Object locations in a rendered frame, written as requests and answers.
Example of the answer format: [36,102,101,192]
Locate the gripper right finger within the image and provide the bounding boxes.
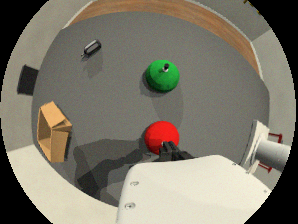
[168,141,196,161]

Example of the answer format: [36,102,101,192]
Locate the red dome bell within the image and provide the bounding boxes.
[144,121,179,155]

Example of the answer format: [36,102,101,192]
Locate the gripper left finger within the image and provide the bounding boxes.
[152,141,172,162]

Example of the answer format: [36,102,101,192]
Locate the green bell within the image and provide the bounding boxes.
[145,60,180,93]

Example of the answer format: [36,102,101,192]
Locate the open brown cardboard box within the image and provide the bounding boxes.
[37,101,72,163]

